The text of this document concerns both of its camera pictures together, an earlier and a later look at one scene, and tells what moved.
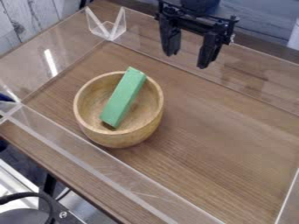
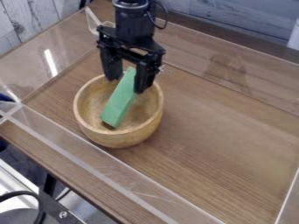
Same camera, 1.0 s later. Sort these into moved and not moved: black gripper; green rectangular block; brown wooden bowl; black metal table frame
Moved: black gripper
Not moved: green rectangular block; brown wooden bowl; black metal table frame
